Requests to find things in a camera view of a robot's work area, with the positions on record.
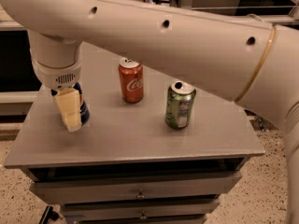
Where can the lower grey drawer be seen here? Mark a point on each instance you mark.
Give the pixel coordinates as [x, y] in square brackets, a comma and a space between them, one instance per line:
[134, 209]

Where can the grey drawer cabinet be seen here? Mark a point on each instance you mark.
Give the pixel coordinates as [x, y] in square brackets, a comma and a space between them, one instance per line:
[128, 140]

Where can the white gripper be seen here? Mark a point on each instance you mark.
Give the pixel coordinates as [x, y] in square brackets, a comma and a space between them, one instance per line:
[60, 76]

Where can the lower metal drawer knob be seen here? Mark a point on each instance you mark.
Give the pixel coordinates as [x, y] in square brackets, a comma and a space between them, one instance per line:
[143, 216]

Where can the metal drawer knob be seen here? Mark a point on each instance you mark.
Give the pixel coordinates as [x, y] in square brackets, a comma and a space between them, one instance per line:
[143, 216]
[140, 195]

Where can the grey drawer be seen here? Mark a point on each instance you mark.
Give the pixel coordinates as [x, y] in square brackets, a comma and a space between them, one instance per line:
[125, 189]
[134, 209]

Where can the blue pepsi can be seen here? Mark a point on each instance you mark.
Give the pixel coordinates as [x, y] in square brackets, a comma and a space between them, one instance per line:
[84, 111]

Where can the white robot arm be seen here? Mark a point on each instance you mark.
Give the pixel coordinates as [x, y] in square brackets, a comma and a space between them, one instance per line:
[251, 63]

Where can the upper metal drawer knob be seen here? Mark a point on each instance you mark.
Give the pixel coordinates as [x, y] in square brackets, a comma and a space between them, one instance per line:
[140, 195]

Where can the green soda can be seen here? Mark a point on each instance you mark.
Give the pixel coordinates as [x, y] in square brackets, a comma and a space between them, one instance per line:
[180, 98]

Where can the upper grey drawer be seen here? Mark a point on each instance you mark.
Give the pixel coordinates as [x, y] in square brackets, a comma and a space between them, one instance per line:
[125, 189]

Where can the red coke can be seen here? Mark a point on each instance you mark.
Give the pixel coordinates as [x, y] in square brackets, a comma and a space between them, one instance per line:
[131, 80]

